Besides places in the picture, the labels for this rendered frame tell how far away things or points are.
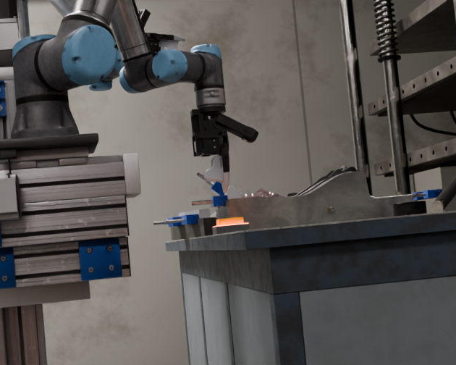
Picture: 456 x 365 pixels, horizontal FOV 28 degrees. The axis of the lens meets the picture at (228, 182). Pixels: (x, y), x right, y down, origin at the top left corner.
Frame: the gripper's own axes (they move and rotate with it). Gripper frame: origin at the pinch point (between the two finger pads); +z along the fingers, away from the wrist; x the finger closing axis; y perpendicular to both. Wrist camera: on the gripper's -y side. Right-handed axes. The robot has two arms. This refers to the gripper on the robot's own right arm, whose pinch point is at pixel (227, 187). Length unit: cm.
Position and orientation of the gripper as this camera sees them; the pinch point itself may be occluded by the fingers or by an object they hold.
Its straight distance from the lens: 223.9
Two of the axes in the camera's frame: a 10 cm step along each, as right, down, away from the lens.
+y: -9.9, 0.9, -1.5
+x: 1.4, -0.7, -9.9
